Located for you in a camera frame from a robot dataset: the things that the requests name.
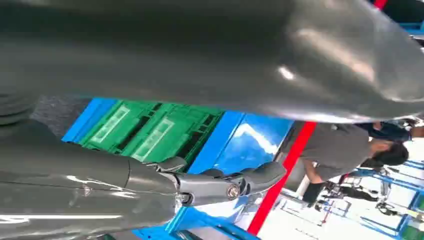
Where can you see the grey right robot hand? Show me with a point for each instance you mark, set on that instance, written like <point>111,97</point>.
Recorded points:
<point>165,49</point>

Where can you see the green plastic crate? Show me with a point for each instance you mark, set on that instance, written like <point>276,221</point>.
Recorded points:
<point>149,132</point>

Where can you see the red pole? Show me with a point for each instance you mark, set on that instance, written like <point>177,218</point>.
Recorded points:
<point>288,162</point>

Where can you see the person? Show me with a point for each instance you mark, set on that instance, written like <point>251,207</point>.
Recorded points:
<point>387,131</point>
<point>334,149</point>

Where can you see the blue metal rack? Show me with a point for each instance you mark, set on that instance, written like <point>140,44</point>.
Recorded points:
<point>397,180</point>

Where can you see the blue metal frame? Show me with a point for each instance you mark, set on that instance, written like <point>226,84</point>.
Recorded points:
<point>245,142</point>

